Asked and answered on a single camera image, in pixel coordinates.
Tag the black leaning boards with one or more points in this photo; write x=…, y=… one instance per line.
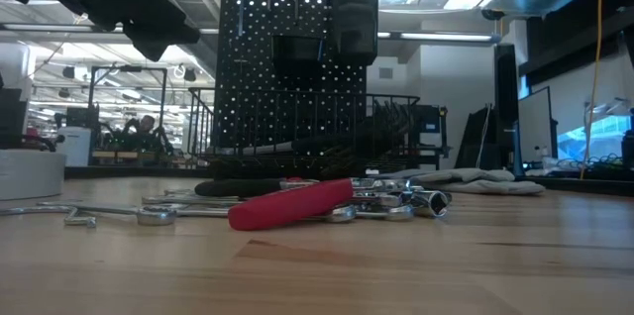
x=470, y=141

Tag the white panel black frame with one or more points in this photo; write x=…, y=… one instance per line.
x=535, y=124

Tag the wall vent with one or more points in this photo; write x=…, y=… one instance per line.
x=386, y=73

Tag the short black bin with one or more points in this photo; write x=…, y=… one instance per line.
x=297, y=55

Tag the black equipment cart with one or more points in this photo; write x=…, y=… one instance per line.
x=426, y=122

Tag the grey striped work glove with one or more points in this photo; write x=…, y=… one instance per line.
x=470, y=178

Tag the white column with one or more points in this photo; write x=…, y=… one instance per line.
x=17, y=65

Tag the tall black bin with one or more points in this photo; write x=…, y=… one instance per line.
x=354, y=23

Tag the black metal pegboard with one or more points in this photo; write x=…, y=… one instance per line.
x=257, y=82

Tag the blue lit screen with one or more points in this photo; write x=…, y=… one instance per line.
x=609, y=132

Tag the person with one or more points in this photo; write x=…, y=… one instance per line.
x=146, y=124

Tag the white box appliance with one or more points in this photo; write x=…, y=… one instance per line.
x=74, y=146

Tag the chrome socket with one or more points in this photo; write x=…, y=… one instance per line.
x=381, y=185

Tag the black box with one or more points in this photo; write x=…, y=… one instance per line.
x=12, y=117

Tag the ceiling light strip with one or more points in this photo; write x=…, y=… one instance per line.
x=436, y=36
x=49, y=28

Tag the black metal stand frame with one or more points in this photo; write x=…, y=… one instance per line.
x=128, y=68

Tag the white masking tape roll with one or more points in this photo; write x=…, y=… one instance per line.
x=30, y=176

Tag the black tall column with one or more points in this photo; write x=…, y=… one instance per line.
x=506, y=97

